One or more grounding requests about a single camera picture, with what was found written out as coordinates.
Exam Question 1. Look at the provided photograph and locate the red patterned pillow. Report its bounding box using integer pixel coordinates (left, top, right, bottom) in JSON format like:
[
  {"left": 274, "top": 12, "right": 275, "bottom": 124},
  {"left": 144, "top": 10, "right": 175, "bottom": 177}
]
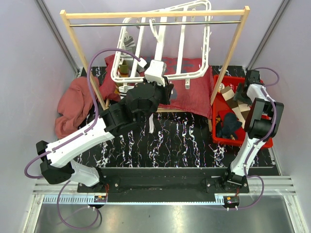
[{"left": 99, "top": 55, "right": 214, "bottom": 118}]

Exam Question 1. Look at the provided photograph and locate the pink crumpled cloth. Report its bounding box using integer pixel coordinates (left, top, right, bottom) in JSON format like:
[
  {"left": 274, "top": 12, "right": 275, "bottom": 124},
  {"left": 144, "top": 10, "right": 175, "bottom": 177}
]
[{"left": 54, "top": 77, "right": 93, "bottom": 139}]

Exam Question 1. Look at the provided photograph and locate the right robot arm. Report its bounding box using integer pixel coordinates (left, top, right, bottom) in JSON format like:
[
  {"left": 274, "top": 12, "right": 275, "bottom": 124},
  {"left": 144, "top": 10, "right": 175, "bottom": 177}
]
[{"left": 219, "top": 68, "right": 284, "bottom": 193}]

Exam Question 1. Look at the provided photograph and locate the red plastic bin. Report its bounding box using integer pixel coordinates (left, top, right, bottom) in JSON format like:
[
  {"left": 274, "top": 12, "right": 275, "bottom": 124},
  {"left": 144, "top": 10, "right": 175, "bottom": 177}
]
[{"left": 212, "top": 75, "right": 273, "bottom": 148}]

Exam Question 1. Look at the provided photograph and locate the grey striped sock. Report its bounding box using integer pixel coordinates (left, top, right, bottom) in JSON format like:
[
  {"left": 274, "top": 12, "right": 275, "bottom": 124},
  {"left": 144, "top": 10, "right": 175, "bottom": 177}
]
[{"left": 121, "top": 34, "right": 144, "bottom": 75}]

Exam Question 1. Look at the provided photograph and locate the navy dark sock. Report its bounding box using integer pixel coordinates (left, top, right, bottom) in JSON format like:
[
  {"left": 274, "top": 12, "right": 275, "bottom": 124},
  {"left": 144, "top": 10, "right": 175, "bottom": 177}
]
[{"left": 216, "top": 113, "right": 242, "bottom": 139}]

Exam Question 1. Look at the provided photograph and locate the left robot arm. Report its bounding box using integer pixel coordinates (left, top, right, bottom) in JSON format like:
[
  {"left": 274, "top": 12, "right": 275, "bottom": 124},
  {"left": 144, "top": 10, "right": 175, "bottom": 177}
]
[{"left": 39, "top": 82, "right": 174, "bottom": 192}]

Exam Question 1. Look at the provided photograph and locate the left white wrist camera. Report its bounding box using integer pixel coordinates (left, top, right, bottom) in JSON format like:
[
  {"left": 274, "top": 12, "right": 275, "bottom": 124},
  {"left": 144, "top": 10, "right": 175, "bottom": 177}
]
[{"left": 144, "top": 60, "right": 167, "bottom": 87}]

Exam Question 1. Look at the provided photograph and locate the olive green ribbed sock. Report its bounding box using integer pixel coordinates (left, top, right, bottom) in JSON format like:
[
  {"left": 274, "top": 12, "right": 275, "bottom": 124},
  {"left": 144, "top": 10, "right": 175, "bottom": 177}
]
[{"left": 119, "top": 61, "right": 129, "bottom": 77}]

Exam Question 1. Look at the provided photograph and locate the wooden clothes rack frame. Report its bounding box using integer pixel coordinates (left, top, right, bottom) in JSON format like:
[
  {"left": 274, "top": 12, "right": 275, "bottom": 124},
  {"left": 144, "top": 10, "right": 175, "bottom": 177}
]
[{"left": 60, "top": 1, "right": 250, "bottom": 104}]

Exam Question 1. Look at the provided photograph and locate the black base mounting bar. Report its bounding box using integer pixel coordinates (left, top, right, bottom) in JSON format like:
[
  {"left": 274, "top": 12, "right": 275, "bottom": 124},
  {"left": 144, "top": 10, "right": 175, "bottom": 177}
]
[{"left": 77, "top": 167, "right": 249, "bottom": 203}]

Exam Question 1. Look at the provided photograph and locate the white plastic clip hanger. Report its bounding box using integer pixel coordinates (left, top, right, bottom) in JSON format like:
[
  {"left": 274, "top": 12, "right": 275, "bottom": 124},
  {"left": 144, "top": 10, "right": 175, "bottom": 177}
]
[{"left": 110, "top": 15, "right": 212, "bottom": 92}]

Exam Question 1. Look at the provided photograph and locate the metal rack rail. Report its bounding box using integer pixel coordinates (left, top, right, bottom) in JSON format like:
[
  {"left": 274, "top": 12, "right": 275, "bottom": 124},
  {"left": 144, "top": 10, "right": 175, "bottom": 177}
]
[{"left": 70, "top": 21, "right": 241, "bottom": 27}]

